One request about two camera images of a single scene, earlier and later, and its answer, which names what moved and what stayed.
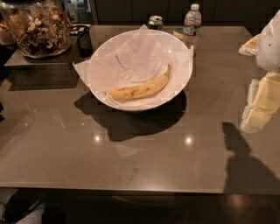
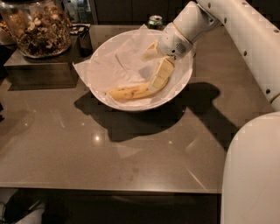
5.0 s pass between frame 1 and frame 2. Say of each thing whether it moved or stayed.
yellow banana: stayed
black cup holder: stayed
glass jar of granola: stayed
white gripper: moved
